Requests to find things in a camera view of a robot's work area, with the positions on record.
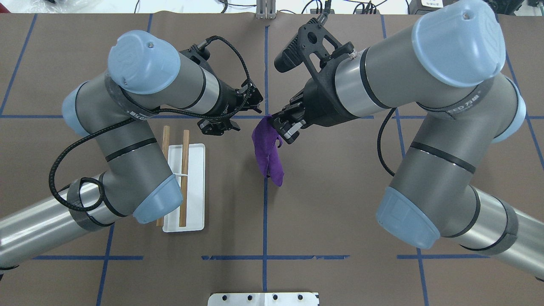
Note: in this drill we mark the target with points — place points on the purple towel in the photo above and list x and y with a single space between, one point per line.
266 142

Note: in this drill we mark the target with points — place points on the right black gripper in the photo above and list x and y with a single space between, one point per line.
319 106

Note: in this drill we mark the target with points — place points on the white pedestal column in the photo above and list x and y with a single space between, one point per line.
265 299

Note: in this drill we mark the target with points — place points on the white rack upright post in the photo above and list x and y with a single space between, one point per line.
180 175

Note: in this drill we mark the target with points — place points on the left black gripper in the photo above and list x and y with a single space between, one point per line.
226 100

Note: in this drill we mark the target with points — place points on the far wooden rack bar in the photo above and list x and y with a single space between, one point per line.
165 149

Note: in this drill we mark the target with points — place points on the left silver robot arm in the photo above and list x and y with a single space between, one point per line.
145 76

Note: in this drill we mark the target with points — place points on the aluminium frame post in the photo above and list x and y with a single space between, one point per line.
266 9

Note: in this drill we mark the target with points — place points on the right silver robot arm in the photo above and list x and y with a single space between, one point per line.
449 63

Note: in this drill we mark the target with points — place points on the white rack base tray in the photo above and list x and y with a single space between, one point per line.
195 219

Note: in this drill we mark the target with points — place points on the near wooden rack bar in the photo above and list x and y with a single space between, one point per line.
182 221

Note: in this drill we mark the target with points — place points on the wooden rack bar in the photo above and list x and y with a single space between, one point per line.
165 149
182 221

